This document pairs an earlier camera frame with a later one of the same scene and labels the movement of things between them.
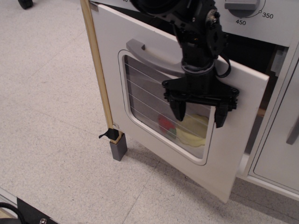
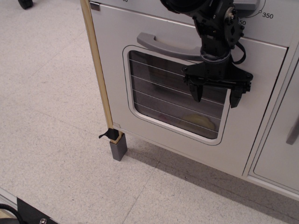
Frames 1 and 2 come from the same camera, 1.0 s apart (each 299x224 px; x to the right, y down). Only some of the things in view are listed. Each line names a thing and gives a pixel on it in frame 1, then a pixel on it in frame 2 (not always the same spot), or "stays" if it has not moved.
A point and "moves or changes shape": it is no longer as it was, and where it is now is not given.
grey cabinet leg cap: x=119 y=150 stays
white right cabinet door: x=274 y=161 stays
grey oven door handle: x=137 y=48 -> x=187 y=52
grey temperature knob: x=242 y=8 stays
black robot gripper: x=202 y=87 -> x=217 y=69
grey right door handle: x=294 y=133 stays
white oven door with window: x=136 y=56 moves or changes shape
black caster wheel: x=26 y=4 stays
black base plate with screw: x=29 y=215 stays
